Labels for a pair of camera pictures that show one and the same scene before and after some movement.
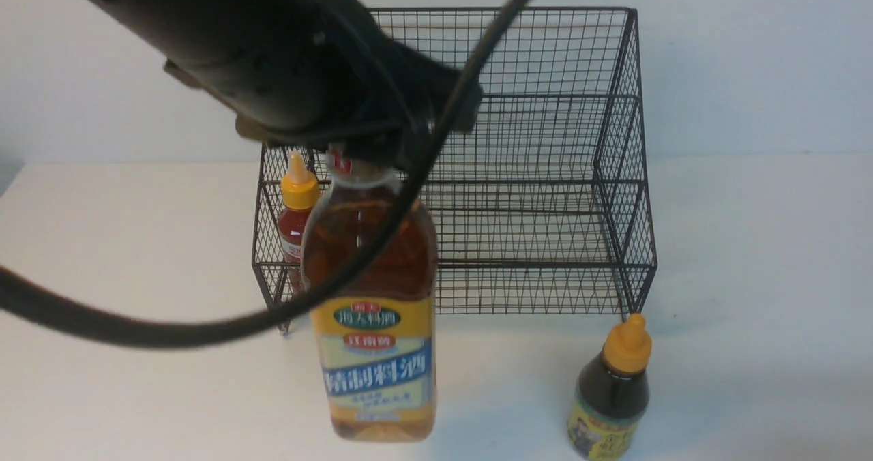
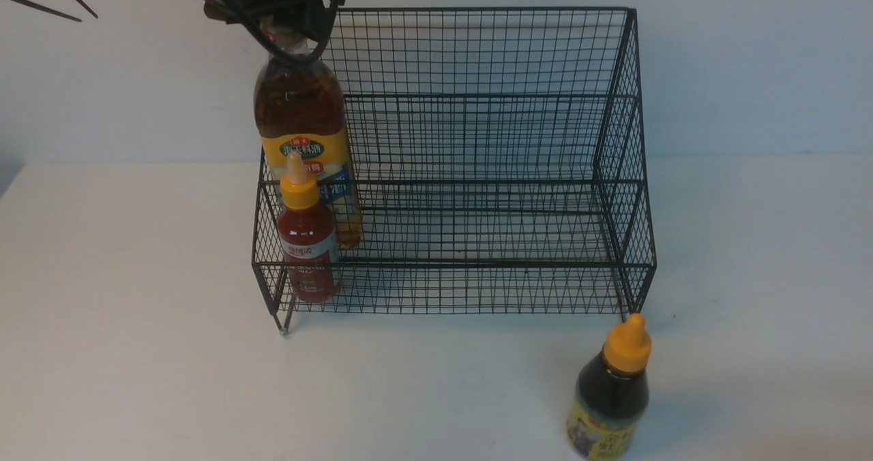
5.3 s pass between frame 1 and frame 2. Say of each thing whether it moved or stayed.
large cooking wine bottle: moved
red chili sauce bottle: stayed
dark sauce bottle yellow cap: stayed
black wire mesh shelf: stayed
